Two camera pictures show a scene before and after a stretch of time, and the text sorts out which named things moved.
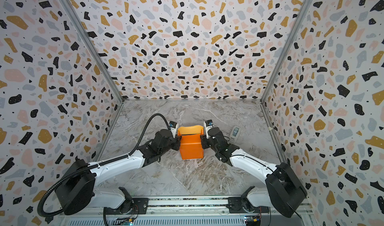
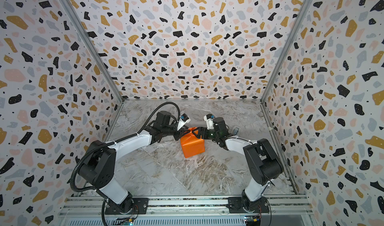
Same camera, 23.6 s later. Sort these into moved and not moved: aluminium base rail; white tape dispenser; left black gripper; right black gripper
Moved: right black gripper; left black gripper
Not moved: aluminium base rail; white tape dispenser
